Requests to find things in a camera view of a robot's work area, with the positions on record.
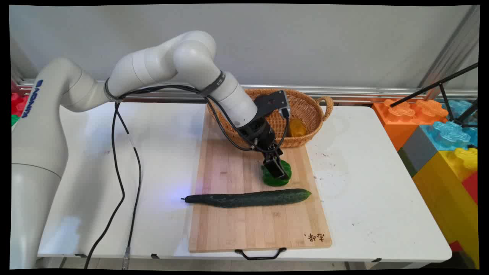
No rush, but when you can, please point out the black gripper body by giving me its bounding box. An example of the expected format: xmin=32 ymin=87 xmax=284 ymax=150
xmin=238 ymin=118 xmax=284 ymax=154

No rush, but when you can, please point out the yellow plastic toy fruit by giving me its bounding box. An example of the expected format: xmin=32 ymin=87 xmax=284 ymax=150
xmin=287 ymin=118 xmax=307 ymax=138

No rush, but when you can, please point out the green toy bell pepper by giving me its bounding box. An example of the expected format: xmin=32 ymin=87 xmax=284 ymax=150
xmin=261 ymin=160 xmax=293 ymax=187

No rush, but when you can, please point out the dark green cucumber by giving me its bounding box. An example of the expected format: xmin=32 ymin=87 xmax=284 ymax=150
xmin=181 ymin=189 xmax=312 ymax=208

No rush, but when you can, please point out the woven wicker basket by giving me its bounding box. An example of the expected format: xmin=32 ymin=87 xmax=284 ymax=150
xmin=206 ymin=89 xmax=334 ymax=149

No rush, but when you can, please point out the wooden cutting board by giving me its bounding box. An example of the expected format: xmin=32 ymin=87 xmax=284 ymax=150
xmin=188 ymin=109 xmax=332 ymax=253

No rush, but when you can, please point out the orange toy building block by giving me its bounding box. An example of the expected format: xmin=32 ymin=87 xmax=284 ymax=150
xmin=372 ymin=99 xmax=449 ymax=151

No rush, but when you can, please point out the grey toy building block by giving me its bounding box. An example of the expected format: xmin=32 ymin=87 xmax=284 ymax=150
xmin=398 ymin=126 xmax=438 ymax=177

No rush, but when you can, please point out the yellow toy building block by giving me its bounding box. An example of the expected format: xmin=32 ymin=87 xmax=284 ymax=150
xmin=413 ymin=147 xmax=479 ymax=268

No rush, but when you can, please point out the blue toy building block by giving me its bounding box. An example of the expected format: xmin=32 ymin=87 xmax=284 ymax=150
xmin=420 ymin=100 xmax=479 ymax=151

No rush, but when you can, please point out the black tripod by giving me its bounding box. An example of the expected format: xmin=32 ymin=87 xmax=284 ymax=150
xmin=390 ymin=63 xmax=479 ymax=128

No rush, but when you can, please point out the red toy building block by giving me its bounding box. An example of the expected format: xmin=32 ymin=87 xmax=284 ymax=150
xmin=461 ymin=172 xmax=479 ymax=205

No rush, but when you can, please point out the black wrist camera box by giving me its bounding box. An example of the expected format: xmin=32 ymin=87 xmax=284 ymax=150
xmin=254 ymin=90 xmax=291 ymax=119

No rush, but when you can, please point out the black strap with white print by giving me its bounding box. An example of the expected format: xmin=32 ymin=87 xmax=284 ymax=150
xmin=199 ymin=71 xmax=227 ymax=97

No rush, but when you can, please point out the black cutting board handle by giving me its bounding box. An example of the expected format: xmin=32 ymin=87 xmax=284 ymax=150
xmin=235 ymin=247 xmax=287 ymax=260

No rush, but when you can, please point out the aluminium rail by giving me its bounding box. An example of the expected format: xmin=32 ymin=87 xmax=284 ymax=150
xmin=17 ymin=79 xmax=478 ymax=104

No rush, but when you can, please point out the black camera cable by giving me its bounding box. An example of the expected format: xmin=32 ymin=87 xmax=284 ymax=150
xmin=83 ymin=85 xmax=290 ymax=269

